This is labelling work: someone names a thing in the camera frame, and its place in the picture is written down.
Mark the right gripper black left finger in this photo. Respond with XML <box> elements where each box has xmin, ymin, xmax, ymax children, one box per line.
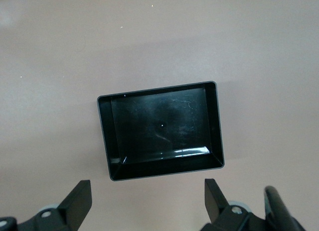
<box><xmin>19</xmin><ymin>180</ymin><xmax>93</xmax><ymax>231</ymax></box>

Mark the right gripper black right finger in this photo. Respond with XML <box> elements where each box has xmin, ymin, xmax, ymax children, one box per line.
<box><xmin>201</xmin><ymin>178</ymin><xmax>269</xmax><ymax>231</ymax></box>

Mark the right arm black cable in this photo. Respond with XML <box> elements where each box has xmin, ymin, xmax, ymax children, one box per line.
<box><xmin>263</xmin><ymin>186</ymin><xmax>306</xmax><ymax>231</ymax></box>

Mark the black plastic rectangular box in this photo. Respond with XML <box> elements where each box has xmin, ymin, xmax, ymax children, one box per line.
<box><xmin>96</xmin><ymin>81</ymin><xmax>225</xmax><ymax>182</ymax></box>

